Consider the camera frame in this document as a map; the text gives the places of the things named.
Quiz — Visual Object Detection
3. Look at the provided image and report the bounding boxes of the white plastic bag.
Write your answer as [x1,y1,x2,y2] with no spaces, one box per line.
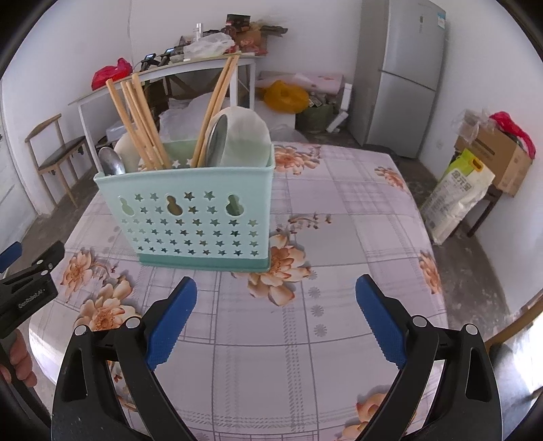
[183,33,235,59]

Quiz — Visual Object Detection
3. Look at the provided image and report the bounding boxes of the light wooden chair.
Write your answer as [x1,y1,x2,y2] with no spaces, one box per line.
[484,288,543,352]

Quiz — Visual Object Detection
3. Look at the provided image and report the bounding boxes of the white green rice bag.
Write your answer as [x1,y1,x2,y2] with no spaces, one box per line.
[420,148,496,246]

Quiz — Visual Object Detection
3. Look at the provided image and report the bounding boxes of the person's left hand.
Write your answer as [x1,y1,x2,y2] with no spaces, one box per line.
[0,330,39,388]

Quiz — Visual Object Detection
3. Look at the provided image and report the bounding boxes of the dark wooden stool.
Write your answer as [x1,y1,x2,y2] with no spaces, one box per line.
[467,187,505,238]

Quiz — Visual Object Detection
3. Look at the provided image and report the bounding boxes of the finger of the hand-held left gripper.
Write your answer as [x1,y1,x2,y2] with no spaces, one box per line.
[0,241,65,294]
[0,242,23,274]

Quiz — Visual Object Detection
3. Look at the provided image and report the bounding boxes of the white spoon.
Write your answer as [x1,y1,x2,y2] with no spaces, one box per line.
[114,133,142,172]

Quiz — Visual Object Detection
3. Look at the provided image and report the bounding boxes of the white narrow carton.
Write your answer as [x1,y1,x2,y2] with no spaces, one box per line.
[326,82,353,132]

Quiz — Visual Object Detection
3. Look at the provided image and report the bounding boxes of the red cloth bag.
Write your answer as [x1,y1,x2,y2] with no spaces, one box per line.
[489,111,536,159]

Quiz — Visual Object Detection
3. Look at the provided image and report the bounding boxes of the yellow plastic bag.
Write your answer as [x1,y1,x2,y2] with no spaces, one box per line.
[264,80,310,113]

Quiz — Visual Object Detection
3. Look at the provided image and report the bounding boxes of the teal plastic utensil holder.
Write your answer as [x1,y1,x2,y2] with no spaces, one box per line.
[93,142,274,272]

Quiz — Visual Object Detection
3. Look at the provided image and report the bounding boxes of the grey refrigerator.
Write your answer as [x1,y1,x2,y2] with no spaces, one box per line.
[348,0,448,159]

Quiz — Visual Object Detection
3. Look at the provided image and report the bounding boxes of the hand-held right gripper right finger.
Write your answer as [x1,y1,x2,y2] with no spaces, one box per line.
[355,274,503,441]

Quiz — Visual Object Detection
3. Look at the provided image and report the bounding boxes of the pink flat box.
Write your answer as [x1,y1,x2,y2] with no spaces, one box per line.
[257,71,345,96]

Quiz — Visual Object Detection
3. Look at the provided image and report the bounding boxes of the green plastic bag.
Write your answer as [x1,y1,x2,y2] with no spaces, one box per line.
[295,102,340,134]

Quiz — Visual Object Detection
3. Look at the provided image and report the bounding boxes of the white table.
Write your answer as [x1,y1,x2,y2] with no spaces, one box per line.
[68,53,259,174]

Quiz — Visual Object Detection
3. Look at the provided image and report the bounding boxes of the red plastic bag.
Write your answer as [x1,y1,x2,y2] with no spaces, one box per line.
[92,58,133,91]

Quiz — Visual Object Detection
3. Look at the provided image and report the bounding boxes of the metal spoon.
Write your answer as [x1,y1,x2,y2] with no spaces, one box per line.
[97,146,127,175]

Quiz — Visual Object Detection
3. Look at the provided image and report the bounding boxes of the metal ladle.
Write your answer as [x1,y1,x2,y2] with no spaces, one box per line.
[205,114,230,168]

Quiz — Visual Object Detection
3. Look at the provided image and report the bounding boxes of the large cardboard box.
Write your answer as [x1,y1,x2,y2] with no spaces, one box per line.
[455,111,534,198]

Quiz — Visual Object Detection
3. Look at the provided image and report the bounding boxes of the wooden chair dark seat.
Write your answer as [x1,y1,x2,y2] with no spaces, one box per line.
[24,114,92,215]

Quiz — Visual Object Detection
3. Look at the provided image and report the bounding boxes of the white plastic ladle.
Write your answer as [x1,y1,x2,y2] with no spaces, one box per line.
[206,106,273,168]

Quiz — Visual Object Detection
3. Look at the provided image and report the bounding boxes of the white plastic sack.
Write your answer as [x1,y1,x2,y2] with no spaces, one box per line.
[159,91,238,142]

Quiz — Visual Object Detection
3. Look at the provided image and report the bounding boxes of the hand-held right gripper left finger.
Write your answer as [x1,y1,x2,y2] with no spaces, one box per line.
[51,276,199,441]

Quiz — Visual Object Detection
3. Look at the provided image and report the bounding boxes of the open cardboard box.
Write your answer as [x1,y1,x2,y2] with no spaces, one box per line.
[225,14,289,56]

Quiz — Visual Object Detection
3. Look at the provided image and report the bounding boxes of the floral tablecloth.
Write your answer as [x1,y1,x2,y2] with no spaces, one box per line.
[27,142,450,441]

